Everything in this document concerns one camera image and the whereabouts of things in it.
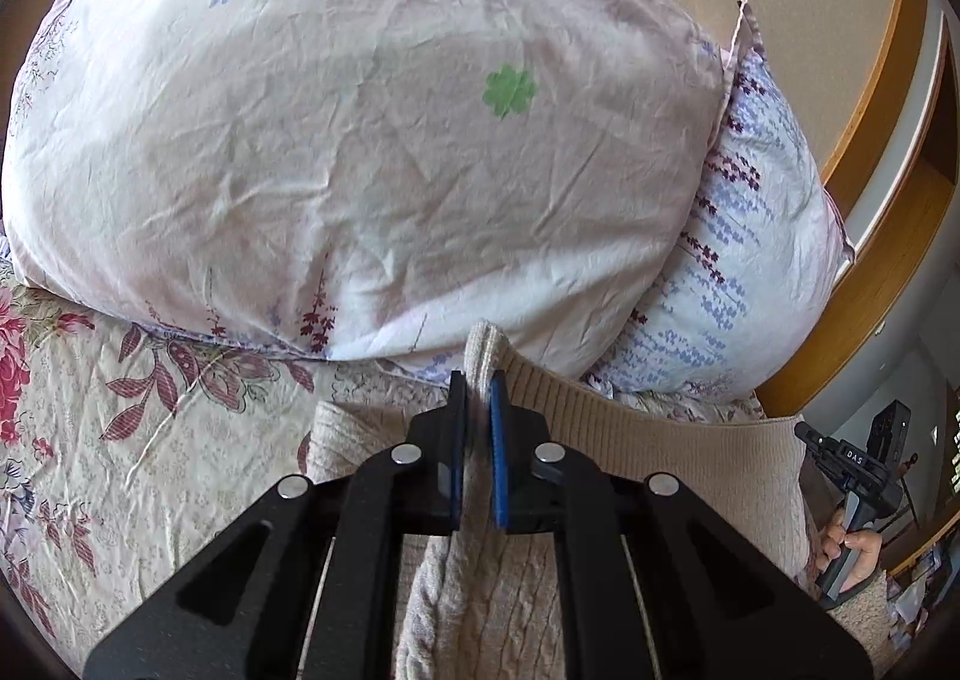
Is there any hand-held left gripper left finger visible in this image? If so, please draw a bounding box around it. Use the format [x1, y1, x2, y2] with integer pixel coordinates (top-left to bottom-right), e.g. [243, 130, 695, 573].
[82, 371, 472, 680]

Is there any cluttered wooden table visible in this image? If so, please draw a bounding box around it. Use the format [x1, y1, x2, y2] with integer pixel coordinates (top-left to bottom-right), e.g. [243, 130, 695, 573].
[881, 522, 955, 658]

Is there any lavender print pillow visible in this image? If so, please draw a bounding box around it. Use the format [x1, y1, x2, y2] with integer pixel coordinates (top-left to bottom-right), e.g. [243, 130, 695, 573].
[585, 0, 860, 403]

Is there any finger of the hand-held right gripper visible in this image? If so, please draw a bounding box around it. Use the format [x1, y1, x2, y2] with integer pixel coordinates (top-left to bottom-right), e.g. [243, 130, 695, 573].
[793, 423, 833, 460]

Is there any pink floral pillow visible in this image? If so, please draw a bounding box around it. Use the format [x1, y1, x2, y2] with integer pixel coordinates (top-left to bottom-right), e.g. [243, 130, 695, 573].
[0, 0, 732, 381]

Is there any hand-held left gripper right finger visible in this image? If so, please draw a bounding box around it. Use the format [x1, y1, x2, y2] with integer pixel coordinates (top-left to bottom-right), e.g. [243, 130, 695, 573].
[487, 372, 875, 680]

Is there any person's right forearm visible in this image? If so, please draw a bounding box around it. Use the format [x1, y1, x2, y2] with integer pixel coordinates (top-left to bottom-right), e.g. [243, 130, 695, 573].
[829, 570, 899, 667]

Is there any floral bed sheet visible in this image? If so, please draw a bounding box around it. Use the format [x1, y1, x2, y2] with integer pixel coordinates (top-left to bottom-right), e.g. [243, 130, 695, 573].
[0, 233, 770, 658]

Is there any person's right hand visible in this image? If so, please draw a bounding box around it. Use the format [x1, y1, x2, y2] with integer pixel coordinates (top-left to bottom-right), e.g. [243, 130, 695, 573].
[816, 510, 889, 581]

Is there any beige cable knit sweater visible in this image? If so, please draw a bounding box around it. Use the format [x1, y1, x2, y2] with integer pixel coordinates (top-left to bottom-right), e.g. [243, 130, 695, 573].
[296, 321, 826, 680]

